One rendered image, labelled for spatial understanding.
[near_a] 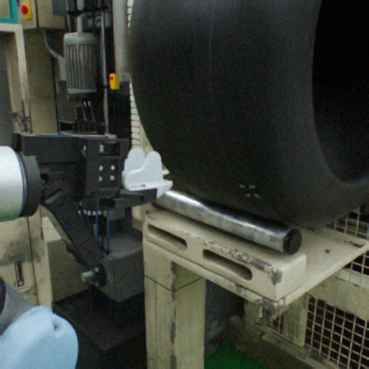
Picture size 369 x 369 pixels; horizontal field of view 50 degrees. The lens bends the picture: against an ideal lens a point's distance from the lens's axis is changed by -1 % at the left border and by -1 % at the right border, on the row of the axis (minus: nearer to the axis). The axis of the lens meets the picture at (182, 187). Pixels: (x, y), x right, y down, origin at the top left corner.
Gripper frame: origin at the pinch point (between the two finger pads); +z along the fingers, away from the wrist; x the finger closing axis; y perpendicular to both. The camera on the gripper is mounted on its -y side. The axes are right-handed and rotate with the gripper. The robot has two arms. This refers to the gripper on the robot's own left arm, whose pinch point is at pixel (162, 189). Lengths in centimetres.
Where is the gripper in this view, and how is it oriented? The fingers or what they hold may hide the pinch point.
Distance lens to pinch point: 53.9
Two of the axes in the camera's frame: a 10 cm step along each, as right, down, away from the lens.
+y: 0.9, -9.8, -2.0
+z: 7.3, -0.7, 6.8
